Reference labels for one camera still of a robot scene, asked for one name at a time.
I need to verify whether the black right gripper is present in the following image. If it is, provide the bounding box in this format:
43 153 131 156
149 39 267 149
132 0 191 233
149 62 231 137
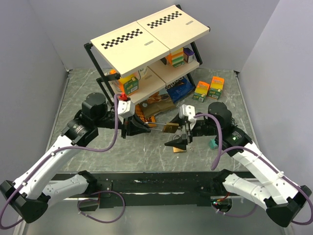
164 111 220 150

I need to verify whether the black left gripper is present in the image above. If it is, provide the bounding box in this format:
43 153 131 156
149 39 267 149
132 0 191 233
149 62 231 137
94 110 151 139

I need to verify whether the brass padlock with key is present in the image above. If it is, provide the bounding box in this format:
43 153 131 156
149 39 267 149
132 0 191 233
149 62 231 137
148 122 183 134

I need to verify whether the large brass padlock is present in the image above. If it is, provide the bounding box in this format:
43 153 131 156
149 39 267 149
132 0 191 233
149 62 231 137
173 135 187 153

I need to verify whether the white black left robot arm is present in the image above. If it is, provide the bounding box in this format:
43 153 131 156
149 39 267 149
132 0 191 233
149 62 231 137
0 93 151 223

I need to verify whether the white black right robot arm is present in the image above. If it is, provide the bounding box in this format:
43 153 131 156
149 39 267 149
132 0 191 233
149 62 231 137
165 102 313 227

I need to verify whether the orange Kettle chips bag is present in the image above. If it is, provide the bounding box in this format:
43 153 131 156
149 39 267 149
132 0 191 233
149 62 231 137
135 105 157 128

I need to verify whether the brown chips bag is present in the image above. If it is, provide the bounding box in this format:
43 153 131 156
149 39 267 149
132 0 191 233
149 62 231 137
139 89 175 118

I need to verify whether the teal rectangular box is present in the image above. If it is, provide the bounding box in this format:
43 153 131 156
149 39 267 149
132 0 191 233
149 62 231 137
209 139 218 149

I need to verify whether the green yellow box on shelf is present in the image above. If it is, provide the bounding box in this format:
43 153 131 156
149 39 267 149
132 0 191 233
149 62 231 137
118 74 139 95

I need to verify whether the orange green box left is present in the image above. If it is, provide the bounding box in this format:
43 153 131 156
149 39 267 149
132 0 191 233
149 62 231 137
193 81 210 103

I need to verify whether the orange green box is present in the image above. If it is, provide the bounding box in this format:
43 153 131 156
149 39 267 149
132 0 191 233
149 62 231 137
193 81 210 103
208 76 224 100

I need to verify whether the blue snack bag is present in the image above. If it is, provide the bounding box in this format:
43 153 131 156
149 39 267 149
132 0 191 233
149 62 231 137
165 77 193 103

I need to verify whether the white carton on shelf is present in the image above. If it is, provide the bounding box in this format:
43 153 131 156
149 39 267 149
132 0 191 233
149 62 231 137
137 67 147 80

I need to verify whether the orange green box right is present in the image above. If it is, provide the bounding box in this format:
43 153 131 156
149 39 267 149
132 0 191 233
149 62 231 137
208 76 224 100

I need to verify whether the orange bottle on shelf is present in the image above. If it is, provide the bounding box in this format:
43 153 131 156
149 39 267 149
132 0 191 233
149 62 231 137
109 69 120 87

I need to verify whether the stacked sponges pack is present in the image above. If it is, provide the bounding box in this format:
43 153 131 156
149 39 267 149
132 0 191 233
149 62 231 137
166 47 184 68

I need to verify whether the purple white small box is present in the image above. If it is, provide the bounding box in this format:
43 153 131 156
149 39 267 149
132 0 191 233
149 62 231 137
183 47 195 63

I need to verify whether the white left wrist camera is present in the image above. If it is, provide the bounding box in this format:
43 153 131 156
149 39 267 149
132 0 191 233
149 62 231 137
118 93 135 118

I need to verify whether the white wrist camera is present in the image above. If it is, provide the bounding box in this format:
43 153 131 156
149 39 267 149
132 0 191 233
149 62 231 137
118 93 135 118
179 104 197 130

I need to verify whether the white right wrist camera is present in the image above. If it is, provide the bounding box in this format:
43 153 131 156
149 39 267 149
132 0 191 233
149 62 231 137
179 104 197 130

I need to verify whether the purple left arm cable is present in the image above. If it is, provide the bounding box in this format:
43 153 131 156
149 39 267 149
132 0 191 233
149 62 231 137
0 93 125 230

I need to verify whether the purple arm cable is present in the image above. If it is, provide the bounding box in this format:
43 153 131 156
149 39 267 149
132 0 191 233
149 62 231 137
193 113 313 225
0 93 125 230

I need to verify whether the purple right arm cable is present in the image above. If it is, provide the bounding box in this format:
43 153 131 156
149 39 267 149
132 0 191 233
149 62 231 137
193 113 313 225

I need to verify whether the black frame cream shelf rack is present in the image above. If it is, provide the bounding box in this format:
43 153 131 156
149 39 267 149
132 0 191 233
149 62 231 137
84 5 211 104

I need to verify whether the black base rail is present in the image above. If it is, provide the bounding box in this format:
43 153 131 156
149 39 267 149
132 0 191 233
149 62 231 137
93 171 227 209

